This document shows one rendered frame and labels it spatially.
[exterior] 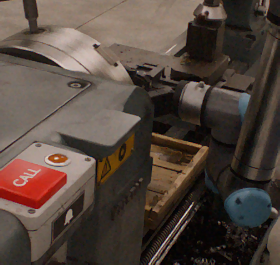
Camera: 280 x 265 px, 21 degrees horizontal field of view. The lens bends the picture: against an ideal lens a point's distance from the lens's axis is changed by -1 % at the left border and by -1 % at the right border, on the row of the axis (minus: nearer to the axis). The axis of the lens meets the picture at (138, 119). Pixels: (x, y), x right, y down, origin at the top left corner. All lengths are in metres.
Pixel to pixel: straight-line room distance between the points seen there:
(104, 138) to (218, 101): 0.53
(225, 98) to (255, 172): 0.17
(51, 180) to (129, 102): 0.25
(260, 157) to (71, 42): 0.36
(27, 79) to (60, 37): 0.22
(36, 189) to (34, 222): 0.03
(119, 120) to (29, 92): 0.13
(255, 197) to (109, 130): 0.44
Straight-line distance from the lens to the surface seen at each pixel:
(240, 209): 1.24
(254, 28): 2.32
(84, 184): 0.77
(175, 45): 2.31
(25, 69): 1.01
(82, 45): 1.18
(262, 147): 1.22
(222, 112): 1.33
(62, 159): 0.78
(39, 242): 0.71
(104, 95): 0.94
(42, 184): 0.72
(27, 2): 1.20
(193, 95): 1.34
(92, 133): 0.84
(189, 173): 1.50
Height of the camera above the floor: 1.63
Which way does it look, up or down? 25 degrees down
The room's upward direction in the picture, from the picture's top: 5 degrees clockwise
